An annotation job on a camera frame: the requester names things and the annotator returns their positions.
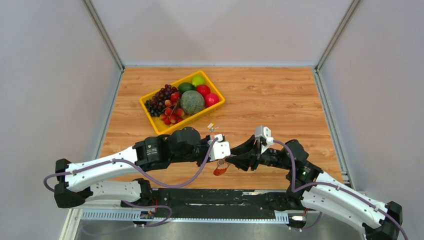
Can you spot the dark purple grape bunch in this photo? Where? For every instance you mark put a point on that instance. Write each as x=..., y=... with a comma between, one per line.
x=164, y=99

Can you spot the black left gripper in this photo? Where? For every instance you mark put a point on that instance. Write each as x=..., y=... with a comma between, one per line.
x=205, y=141

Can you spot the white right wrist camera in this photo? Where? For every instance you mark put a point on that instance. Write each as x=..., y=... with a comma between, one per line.
x=263, y=137

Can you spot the pink red apple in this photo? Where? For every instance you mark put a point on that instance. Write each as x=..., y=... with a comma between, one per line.
x=211, y=99

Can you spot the light green apple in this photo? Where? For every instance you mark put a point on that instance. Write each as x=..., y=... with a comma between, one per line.
x=198, y=80

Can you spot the green netted melon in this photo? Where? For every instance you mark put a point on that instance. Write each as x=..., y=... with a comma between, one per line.
x=192, y=102

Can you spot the aluminium front frame rail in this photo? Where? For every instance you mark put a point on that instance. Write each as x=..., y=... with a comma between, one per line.
x=107, y=220

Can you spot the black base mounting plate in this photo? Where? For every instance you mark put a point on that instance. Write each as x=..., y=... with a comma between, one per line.
x=221, y=203

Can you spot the silver key yellow tag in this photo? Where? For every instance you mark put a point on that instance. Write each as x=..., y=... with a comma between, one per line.
x=212, y=127

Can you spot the red cherry bunch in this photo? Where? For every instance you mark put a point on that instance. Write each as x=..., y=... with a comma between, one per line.
x=172, y=113

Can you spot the dark green lime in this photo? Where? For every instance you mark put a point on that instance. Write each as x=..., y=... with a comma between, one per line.
x=185, y=86

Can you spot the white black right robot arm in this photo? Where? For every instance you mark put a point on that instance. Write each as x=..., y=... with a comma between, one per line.
x=313, y=188

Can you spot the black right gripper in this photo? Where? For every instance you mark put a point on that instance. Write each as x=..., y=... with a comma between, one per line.
x=243, y=162

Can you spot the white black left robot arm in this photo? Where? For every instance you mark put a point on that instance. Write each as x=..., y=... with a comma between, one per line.
x=124, y=175

